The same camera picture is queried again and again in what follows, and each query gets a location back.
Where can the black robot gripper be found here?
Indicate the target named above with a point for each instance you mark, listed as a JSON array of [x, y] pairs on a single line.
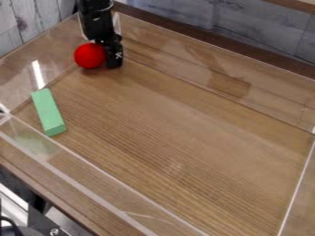
[[98, 28]]

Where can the red strawberry toy fruit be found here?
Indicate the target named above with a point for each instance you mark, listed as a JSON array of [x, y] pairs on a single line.
[[90, 55]]

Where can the green rectangular block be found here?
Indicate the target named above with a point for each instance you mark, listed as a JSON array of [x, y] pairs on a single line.
[[49, 115]]

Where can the clear acrylic tray wall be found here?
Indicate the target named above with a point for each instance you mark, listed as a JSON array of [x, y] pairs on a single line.
[[190, 143]]

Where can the black metal bracket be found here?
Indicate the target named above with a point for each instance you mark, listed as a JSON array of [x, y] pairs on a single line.
[[49, 222]]

